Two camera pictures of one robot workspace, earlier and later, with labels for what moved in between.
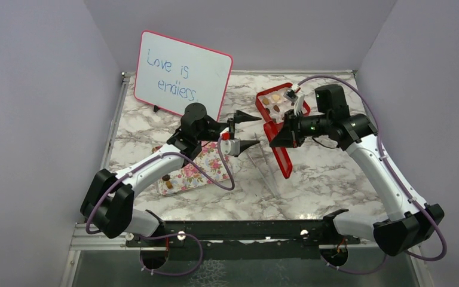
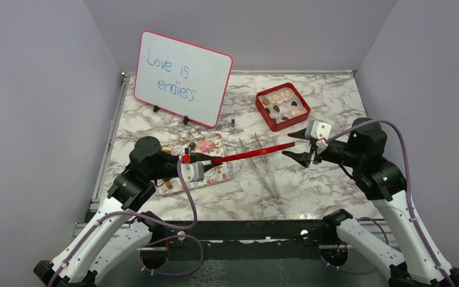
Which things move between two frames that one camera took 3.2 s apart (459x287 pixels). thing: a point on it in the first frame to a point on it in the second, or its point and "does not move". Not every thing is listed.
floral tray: (209, 159) does not move
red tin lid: (283, 159) to (223, 158)
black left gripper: (240, 117) to (200, 157)
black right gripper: (289, 135) to (303, 158)
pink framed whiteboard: (171, 73) does not move
